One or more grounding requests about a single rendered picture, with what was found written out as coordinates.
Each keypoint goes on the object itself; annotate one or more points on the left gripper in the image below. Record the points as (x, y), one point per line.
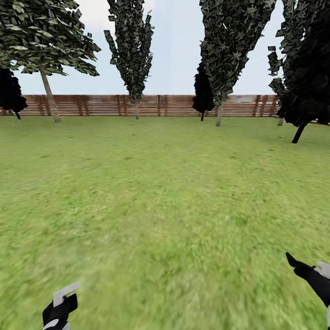
(69, 304)

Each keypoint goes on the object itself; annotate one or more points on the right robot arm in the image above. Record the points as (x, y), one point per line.
(318, 278)

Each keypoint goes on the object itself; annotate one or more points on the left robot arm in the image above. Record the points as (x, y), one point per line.
(55, 317)

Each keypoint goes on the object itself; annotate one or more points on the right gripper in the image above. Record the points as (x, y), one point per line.
(314, 278)

